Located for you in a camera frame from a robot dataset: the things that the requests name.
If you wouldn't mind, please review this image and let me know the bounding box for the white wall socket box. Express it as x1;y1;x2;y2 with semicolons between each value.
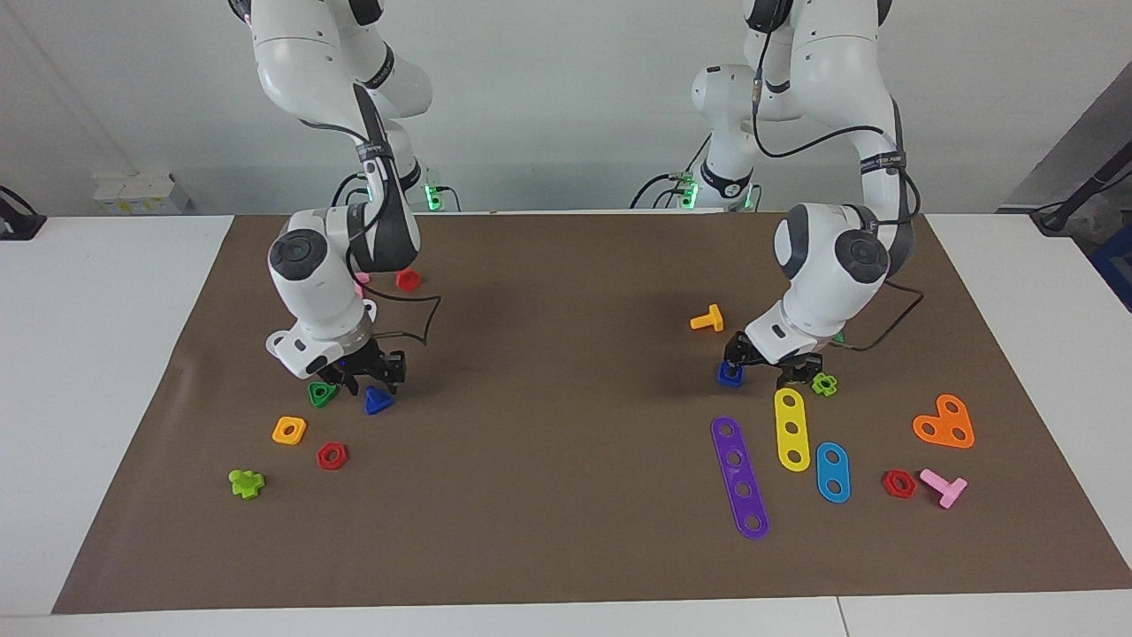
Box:
92;172;193;216

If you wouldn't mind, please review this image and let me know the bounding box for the blue crate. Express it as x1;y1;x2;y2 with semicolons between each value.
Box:
1090;226;1132;312

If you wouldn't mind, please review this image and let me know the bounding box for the yellow three-hole plate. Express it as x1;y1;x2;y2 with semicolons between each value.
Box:
774;388;811;473

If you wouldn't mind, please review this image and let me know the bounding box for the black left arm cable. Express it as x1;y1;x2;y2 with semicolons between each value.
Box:
747;0;927;353

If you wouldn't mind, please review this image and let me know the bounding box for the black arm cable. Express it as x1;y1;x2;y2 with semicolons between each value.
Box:
305;115;443;348
747;0;927;353

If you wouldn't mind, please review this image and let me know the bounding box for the black clamp mount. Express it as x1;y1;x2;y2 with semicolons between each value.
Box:
0;184;47;242

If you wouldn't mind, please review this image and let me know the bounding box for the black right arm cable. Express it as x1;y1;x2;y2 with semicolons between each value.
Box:
305;115;443;348

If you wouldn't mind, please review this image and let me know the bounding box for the blue two-hole plate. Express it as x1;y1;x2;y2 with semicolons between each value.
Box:
815;441;852;504

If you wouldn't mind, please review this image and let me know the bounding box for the purple four-hole strip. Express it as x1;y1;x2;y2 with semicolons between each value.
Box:
710;416;771;541

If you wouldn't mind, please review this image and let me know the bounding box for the black stand pole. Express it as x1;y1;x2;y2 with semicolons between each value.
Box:
1029;164;1132;236

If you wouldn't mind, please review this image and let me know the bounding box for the brown table mat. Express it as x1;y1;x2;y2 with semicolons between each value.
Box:
51;212;1132;615

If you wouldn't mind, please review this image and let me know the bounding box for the black base cable bundle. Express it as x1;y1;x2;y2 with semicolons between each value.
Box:
630;171;704;211

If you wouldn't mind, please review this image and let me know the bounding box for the orange three-hole angle plate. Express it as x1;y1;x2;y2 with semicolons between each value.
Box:
912;394;975;449

